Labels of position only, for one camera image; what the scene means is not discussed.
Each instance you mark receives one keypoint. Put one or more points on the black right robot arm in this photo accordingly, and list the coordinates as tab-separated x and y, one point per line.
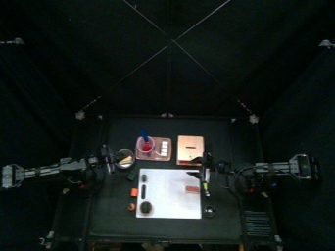
279	167

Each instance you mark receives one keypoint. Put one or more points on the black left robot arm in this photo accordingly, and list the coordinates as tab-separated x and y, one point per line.
48	169

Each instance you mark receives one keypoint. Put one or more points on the small green toy sushi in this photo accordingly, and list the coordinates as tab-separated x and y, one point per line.
144	178

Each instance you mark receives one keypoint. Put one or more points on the white cutting board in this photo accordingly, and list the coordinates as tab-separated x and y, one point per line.
169	202

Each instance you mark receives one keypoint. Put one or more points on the orange dark toy sushi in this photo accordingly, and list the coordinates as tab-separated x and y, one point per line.
131	206

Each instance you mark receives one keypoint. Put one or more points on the round metal bowl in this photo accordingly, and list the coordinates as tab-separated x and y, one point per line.
124	153

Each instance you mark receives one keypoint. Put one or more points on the yellow toy food piece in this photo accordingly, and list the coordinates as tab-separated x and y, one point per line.
125	160

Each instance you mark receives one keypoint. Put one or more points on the red striped toy food piece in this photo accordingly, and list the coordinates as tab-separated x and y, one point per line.
192	189

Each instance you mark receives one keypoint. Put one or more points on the dark green toy block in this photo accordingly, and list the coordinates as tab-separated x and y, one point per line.
131	175

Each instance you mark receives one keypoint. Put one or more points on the red plastic cup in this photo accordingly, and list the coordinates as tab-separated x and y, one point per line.
145	147

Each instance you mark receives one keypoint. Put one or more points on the pink plastic tray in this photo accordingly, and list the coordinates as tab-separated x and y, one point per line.
161	158

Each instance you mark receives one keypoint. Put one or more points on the orange toy food block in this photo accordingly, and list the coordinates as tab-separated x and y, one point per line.
133	192

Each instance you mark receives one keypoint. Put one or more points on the blue plastic spoon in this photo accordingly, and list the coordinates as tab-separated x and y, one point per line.
144	134

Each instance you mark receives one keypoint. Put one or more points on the small black round dish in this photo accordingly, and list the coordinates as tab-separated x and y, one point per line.
209	211

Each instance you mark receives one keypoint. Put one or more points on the round dark green toy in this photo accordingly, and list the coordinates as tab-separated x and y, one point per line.
145	207

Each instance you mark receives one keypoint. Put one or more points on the thin metal brace rod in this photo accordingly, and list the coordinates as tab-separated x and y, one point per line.
200	20
149	21

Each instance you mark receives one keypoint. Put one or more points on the metal frame corner bracket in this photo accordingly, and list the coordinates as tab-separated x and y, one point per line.
80	114
326	43
17	41
253	118

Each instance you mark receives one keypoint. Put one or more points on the small metal frame bracket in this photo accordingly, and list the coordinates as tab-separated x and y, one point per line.
167	114

